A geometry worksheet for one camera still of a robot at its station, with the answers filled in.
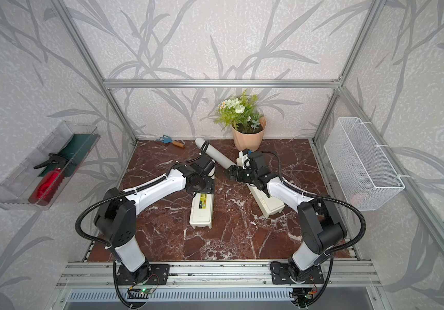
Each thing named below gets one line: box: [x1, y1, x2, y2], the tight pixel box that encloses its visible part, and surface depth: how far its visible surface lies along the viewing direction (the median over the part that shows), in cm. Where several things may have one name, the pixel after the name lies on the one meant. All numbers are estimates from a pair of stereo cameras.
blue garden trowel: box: [155, 134, 186, 148], surface depth 122 cm
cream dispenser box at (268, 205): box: [246, 183, 286, 219], surface depth 86 cm
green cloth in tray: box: [38, 133, 98, 177], surface depth 69 cm
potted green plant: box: [214, 89, 267, 152], surface depth 103 cm
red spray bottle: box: [28, 153, 77, 206], surface depth 62 cm
